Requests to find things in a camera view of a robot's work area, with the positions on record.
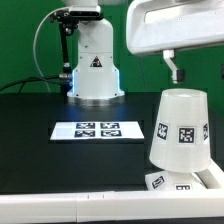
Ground white marker sheet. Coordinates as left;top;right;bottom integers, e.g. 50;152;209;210
50;121;144;141

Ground black cables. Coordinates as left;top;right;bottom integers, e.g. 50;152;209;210
0;75;72;94

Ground grey cable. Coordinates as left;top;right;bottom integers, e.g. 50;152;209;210
32;6;69;94

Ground white lamp shade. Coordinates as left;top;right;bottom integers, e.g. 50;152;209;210
149;89;211;173

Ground white front fence rail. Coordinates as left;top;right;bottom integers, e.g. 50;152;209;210
0;189;224;224

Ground white lamp base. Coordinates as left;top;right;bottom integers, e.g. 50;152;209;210
145;171;206;191

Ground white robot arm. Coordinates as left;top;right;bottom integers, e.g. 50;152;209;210
62;0;224;105

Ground black camera on stand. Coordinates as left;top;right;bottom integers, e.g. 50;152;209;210
49;6;104;94

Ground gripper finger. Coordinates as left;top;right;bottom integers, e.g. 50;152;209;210
163;50;185;84

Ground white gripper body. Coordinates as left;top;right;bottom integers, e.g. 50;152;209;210
126;0;224;55

